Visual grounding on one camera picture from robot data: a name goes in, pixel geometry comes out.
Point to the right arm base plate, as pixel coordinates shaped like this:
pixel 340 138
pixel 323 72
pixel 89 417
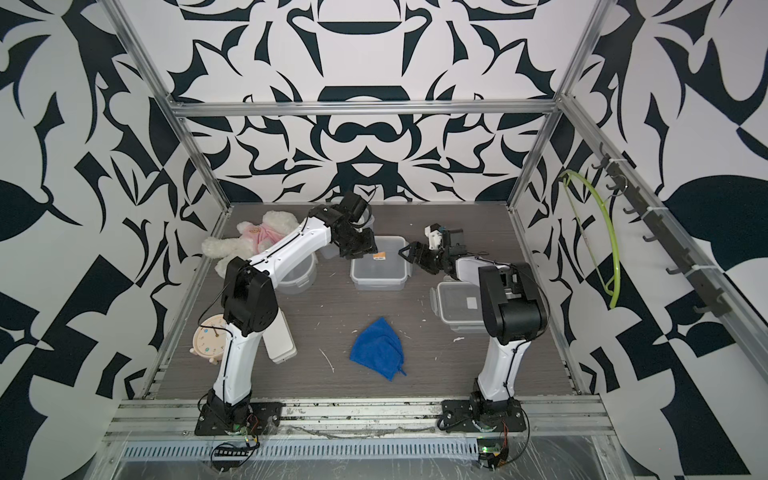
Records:
pixel 478 415

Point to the blue cleaning cloth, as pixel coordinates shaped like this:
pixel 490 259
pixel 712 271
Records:
pixel 379 348

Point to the round clear container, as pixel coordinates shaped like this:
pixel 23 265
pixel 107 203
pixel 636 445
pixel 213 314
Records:
pixel 301 278

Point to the white teddy bear pink shirt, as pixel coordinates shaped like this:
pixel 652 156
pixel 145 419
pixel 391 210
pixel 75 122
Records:
pixel 252 239

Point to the clear rectangular lunch box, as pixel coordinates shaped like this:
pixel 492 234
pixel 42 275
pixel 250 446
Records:
pixel 385 270

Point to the pink round alarm clock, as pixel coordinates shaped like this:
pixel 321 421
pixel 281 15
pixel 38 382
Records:
pixel 210 339

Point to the clear lunch box lid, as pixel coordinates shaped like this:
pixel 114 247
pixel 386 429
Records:
pixel 458 305

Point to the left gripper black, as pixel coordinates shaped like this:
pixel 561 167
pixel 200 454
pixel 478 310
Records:
pixel 370 248

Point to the white rectangular box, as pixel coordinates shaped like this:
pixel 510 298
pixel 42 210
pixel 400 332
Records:
pixel 278 340

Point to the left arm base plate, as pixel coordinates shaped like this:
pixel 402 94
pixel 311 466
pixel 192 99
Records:
pixel 218 419

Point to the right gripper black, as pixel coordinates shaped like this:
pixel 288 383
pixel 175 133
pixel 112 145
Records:
pixel 417 255

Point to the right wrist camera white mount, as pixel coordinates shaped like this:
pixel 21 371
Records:
pixel 437 237

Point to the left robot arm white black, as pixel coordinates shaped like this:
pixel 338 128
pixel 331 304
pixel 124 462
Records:
pixel 249 301

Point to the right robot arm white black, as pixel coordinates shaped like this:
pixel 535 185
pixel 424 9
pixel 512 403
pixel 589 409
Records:
pixel 512 305

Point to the black wall hook rack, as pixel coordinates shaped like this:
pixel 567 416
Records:
pixel 688 260

